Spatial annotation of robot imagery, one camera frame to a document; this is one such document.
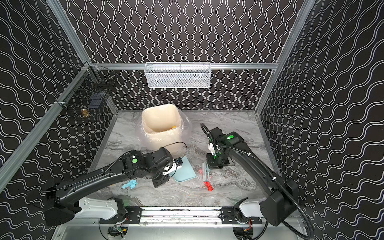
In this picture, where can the clear plastic bin liner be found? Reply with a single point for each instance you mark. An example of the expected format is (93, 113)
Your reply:
(186, 131)

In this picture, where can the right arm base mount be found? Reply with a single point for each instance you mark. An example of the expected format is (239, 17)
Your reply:
(233, 216)

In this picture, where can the black wire basket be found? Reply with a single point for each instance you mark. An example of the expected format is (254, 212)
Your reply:
(92, 93)

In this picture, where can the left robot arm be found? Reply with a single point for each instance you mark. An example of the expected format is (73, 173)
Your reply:
(63, 198)

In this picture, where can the cream plastic waste bin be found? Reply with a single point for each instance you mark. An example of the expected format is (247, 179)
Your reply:
(157, 123)

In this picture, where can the blue paper scrap near left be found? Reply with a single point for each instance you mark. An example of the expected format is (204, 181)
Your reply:
(130, 185)

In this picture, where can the brass object in basket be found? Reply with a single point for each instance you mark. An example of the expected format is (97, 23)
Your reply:
(85, 113)

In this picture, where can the teal dustpan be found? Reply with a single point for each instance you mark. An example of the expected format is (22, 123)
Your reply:
(185, 173)

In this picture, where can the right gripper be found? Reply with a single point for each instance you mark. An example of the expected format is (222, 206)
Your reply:
(216, 162)

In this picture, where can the red paper scrap near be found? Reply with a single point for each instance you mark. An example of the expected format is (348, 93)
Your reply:
(209, 186)

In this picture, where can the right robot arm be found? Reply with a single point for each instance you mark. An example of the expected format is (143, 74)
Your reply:
(226, 147)

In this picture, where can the teal hand brush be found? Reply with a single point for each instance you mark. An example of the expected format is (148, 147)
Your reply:
(205, 172)

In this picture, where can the aluminium front rail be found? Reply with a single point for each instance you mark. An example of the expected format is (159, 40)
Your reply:
(93, 211)

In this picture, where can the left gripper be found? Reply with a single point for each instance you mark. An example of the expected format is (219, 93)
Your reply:
(161, 180)

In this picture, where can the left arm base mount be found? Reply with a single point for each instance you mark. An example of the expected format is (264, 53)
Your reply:
(126, 215)

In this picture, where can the white wire basket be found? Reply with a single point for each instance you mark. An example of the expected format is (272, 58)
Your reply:
(177, 75)

